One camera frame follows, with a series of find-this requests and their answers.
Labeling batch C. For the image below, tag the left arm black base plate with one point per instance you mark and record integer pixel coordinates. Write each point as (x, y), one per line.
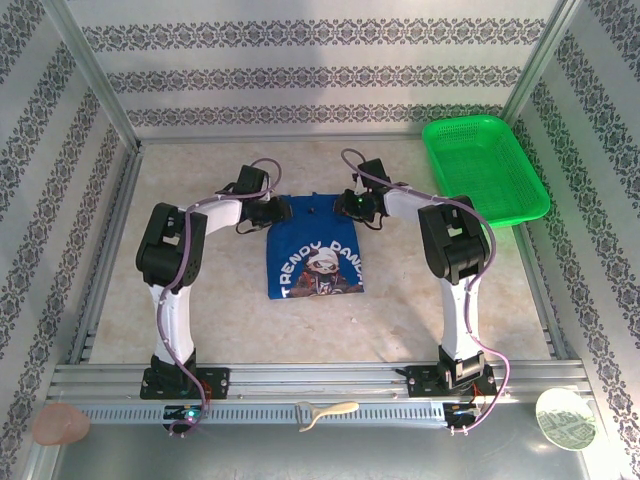
(217, 382)

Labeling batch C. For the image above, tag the aluminium mounting rail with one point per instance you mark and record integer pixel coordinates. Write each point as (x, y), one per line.
(310, 382)

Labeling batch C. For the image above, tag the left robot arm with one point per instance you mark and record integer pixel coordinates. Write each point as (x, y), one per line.
(172, 320)

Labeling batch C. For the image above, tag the aluminium wall-foot rail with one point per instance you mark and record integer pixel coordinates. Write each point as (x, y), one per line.
(250, 137)

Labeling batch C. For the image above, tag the beige peeler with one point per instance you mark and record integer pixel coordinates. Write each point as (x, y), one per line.
(330, 411)

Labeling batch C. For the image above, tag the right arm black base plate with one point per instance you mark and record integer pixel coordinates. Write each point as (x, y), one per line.
(420, 382)

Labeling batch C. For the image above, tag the round printed disc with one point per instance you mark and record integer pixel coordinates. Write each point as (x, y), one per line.
(565, 420)

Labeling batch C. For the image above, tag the aluminium side rail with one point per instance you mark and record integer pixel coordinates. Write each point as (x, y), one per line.
(126, 185)
(527, 260)

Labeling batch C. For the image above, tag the small circuit board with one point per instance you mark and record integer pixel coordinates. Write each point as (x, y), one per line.
(180, 414)
(465, 410)

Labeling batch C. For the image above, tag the green plastic basket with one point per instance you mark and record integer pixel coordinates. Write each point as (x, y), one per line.
(480, 160)

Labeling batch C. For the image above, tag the pink translucent cup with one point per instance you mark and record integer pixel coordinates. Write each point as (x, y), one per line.
(60, 425)

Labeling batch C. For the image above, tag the aluminium corner post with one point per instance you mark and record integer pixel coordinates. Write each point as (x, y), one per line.
(540, 60)
(96, 75)

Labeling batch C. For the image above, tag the blue t-shirt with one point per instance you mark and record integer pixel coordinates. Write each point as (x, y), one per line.
(320, 235)

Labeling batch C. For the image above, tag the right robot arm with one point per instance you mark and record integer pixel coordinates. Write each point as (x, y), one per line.
(460, 320)

